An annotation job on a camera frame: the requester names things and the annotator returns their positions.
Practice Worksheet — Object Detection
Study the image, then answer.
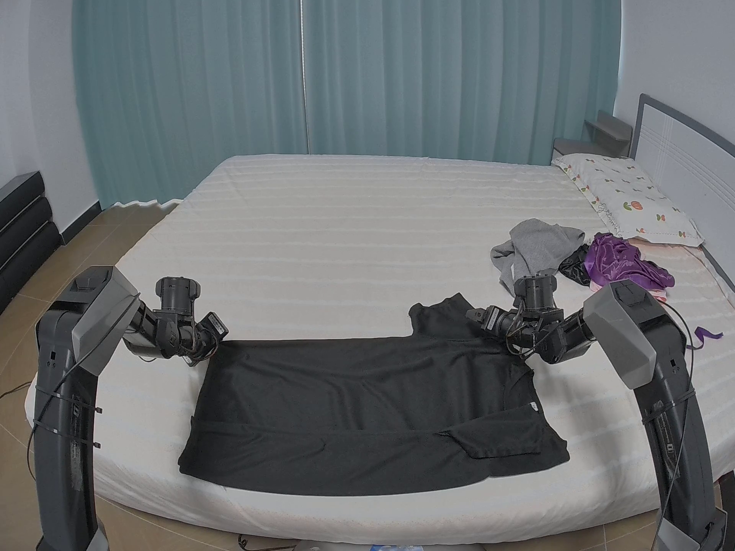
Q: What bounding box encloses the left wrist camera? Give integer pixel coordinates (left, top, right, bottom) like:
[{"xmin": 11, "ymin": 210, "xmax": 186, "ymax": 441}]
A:
[{"xmin": 198, "ymin": 310, "xmax": 230, "ymax": 343}]

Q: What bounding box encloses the blue-green curtain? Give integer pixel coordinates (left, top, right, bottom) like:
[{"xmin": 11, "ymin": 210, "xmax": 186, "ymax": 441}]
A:
[
  {"xmin": 301, "ymin": 0, "xmax": 624, "ymax": 165},
  {"xmin": 73, "ymin": 0, "xmax": 311, "ymax": 208}
]

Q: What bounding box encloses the grey garment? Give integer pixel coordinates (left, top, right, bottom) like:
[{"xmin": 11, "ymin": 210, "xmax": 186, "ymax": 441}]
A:
[{"xmin": 490, "ymin": 218, "xmax": 586, "ymax": 297}]

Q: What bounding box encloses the white printed pillow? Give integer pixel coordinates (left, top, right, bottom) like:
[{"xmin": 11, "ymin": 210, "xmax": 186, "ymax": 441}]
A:
[{"xmin": 552, "ymin": 153, "xmax": 706, "ymax": 246}]

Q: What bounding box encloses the grey bedside table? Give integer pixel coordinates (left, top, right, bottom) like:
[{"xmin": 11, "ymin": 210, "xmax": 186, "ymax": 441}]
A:
[{"xmin": 552, "ymin": 109, "xmax": 632, "ymax": 162}]

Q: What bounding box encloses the black glossy garment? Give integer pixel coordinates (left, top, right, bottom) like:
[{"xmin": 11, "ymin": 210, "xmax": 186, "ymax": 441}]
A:
[{"xmin": 560, "ymin": 243, "xmax": 592, "ymax": 285}]

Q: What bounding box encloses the black T-shirt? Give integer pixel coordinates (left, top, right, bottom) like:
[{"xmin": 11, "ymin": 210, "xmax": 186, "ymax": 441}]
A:
[{"xmin": 178, "ymin": 293, "xmax": 570, "ymax": 492}]

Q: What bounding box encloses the black chest of drawers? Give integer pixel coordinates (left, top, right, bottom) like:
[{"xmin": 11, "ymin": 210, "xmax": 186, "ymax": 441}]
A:
[{"xmin": 0, "ymin": 171, "xmax": 61, "ymax": 314}]

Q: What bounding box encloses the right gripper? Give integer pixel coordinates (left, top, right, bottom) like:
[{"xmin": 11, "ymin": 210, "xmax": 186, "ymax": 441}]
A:
[{"xmin": 465, "ymin": 306, "xmax": 520, "ymax": 347}]

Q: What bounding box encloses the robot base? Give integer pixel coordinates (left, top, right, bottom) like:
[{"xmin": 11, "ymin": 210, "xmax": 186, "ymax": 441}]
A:
[{"xmin": 293, "ymin": 543, "xmax": 483, "ymax": 551}]

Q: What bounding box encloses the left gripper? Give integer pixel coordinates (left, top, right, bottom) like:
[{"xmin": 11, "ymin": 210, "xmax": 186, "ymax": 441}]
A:
[{"xmin": 183, "ymin": 325, "xmax": 219, "ymax": 361}]

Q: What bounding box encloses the purple garment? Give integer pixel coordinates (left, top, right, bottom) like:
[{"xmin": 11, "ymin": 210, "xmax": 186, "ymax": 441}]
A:
[{"xmin": 585, "ymin": 233, "xmax": 725, "ymax": 350}]

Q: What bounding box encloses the bed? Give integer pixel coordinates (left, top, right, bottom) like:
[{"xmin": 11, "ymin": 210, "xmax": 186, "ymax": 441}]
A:
[{"xmin": 24, "ymin": 93, "xmax": 735, "ymax": 532}]

